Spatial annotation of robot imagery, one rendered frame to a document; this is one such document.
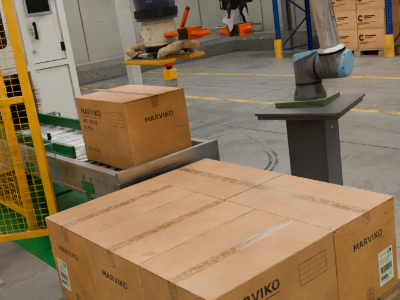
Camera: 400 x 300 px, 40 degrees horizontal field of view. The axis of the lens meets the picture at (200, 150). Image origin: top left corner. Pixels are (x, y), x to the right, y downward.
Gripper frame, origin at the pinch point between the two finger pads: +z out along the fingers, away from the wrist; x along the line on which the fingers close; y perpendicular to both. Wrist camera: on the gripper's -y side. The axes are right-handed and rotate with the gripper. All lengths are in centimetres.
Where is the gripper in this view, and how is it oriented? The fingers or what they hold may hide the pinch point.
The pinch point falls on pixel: (239, 28)
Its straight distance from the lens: 245.4
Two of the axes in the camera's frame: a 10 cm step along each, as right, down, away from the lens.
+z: 1.3, 9.6, 2.6
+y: -6.3, -1.2, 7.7
